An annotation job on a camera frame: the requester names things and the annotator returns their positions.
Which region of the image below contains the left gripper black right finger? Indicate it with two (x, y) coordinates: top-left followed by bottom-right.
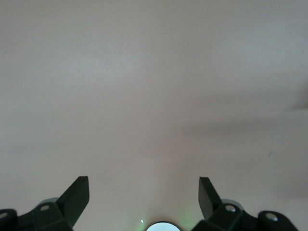
(192, 177), (299, 231)

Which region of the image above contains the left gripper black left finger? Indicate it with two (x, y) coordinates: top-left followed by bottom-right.
(0, 176), (90, 231)

